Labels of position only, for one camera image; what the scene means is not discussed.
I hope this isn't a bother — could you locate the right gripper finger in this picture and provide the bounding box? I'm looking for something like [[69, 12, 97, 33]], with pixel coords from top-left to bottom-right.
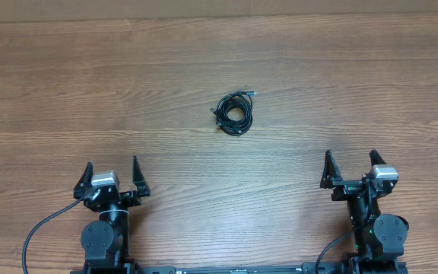
[[320, 150, 343, 189], [369, 149, 386, 166]]

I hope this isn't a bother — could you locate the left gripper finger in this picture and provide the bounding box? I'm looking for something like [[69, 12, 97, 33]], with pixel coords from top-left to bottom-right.
[[73, 162, 94, 198], [132, 155, 151, 196]]

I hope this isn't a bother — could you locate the thick black USB cable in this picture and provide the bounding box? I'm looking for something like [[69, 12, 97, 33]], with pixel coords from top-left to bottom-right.
[[210, 91, 254, 137]]

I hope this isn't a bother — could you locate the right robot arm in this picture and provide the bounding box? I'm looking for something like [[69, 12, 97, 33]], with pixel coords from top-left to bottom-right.
[[315, 149, 409, 273]]

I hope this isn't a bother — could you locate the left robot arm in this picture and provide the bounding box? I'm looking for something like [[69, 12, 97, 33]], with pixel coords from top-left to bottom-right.
[[74, 157, 151, 274]]

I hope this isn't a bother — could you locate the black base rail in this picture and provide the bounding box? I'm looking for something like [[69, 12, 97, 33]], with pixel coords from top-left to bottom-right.
[[70, 261, 408, 274]]

